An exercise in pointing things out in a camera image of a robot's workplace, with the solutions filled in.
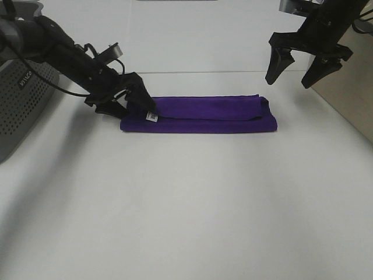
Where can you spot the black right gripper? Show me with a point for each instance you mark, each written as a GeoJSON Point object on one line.
{"type": "Point", "coordinates": [318, 35]}

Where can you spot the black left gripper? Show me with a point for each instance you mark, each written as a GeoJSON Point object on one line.
{"type": "Point", "coordinates": [102, 83]}

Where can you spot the purple microfiber towel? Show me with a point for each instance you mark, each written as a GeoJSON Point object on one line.
{"type": "Point", "coordinates": [202, 115]}

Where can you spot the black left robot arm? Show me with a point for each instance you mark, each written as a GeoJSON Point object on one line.
{"type": "Point", "coordinates": [41, 40]}

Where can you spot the beige storage box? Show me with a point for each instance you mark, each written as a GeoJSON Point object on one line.
{"type": "Point", "coordinates": [349, 90]}

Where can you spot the grey perforated plastic basket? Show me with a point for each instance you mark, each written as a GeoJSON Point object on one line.
{"type": "Point", "coordinates": [23, 95]}

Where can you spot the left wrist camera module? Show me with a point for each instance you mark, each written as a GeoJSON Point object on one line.
{"type": "Point", "coordinates": [112, 53]}

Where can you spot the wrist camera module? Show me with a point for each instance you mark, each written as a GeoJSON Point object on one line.
{"type": "Point", "coordinates": [297, 7]}
{"type": "Point", "coordinates": [112, 53]}

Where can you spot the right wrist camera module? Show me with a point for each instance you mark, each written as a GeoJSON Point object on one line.
{"type": "Point", "coordinates": [297, 7]}

